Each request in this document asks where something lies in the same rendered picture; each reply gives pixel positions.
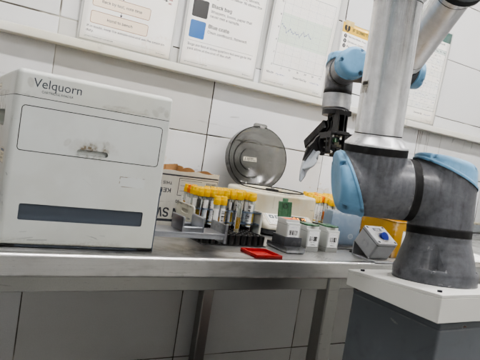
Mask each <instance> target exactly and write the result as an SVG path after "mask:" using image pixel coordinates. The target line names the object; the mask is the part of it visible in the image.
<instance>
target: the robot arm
mask: <svg viewBox="0 0 480 360"><path fill-rule="evenodd" d="M424 2H426V3H425V4H424ZM479 2H480V0H374V3H373V9H372V14H371V23H370V28H369V37H368V43H367V48H366V51H364V50H363V49H362V48H360V47H357V46H352V47H349V48H347V49H345V50H343V51H334V52H331V53H330V54H329V55H328V58H327V63H326V74H325V82H324V93H323V100H322V114H321V115H322V116H327V117H328V119H327V121H325V120H323V121H322V122H321V123H320V124H319V125H318V126H317V127H316V128H315V129H314V130H313V131H312V132H311V133H310V134H309V135H308V136H307V137H306V138H305V139H304V146H305V149H306V151H305V153H304V157H303V159H302V163H301V168H300V172H299V181H300V182H301V181H302V180H303V179H304V177H305V176H306V173H307V171H308V170H309V169H310V168H312V167H313V166H315V164H316V163H317V160H318V156H319V154H320V156H323V155H324V154H329V156H330V157H333V161H332V163H331V191H332V196H333V200H334V204H335V206H336V208H337V209H338V210H339V211H340V212H342V213H344V214H352V215H357V216H359V217H363V216H368V217H375V218H382V219H394V220H401V221H407V223H406V235H405V237H404V240H403V242H402V244H401V246H400V249H399V251H398V254H397V255H396V259H395V260H394V262H393V265H392V272H391V274H392V275H393V276H395V277H398V278H400V279H404V280H407V281H412V282H416V283H420V284H427V285H432V286H440V287H446V288H452V289H477V288H478V283H479V274H478V273H477V272H476V265H475V260H474V253H473V249H472V236H473V230H474V217H475V209H476V196H477V192H478V191H479V187H478V177H479V172H478V169H477V168H476V167H475V166H474V165H473V164H472V163H470V162H468V161H465V160H463V159H459V158H456V157H452V156H447V155H443V154H434V153H428V152H418V153H415V154H414V157H413V159H408V154H409V148H408V147H407V145H406V144H405V143H404V142H403V139H402V135H403V130H404V122H405V117H406V109H407V104H408V99H409V91H410V89H418V88H419V87H420V86H421V85H422V84H423V82H424V79H425V77H426V62H427V61H428V60H429V58H430V57H431V55H432V54H433V53H434V52H435V50H436V49H437V48H438V46H439V45H440V43H441V42H442V41H443V40H444V38H445V37H446V36H447V34H448V33H449V32H450V31H451V29H452V28H453V27H454V25H455V24H456V23H457V21H458V20H459V19H460V18H461V16H462V15H463V13H464V12H465V11H466V10H467V9H468V7H471V6H474V5H476V4H478V3H479ZM353 82H354V83H360V84H361V91H360V97H359V105H358V111H357V116H356V125H355V130H354V133H353V134H350V133H349V132H346V129H347V122H348V117H350V116H351V111H349V110H350V106H351V95H352V89H353Z"/></svg>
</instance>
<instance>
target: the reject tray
mask: <svg viewBox="0 0 480 360"><path fill-rule="evenodd" d="M240 251H242V252H244V253H245V254H248V255H249V256H252V257H254V258H256V259H282V255H279V254H277V253H275V252H272V251H270V250H268V249H258V248H241V250H240Z"/></svg>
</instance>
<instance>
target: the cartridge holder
mask: <svg viewBox="0 0 480 360"><path fill-rule="evenodd" d="M266 244H267V245H269V246H272V247H274V248H277V249H279V250H281V251H283V252H284V253H287V254H291V253H297V254H305V248H302V247H301V238H300V237H299V238H297V237H286V236H282V235H281V234H278V233H276V232H273V236H272V239H267V242H266Z"/></svg>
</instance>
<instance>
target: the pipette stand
mask: <svg viewBox="0 0 480 360"><path fill-rule="evenodd" d="M323 224H332V225H334V226H338V227H339V229H338V231H340V234H339V242H338V246H337V248H338V249H352V248H353V243H354V240H355V239H356V237H357V236H358V235H359V229H360V225H361V217H359V216H357V215H352V214H344V213H342V212H340V211H339V210H336V211H334V210H333V209H325V211H324V219H323Z"/></svg>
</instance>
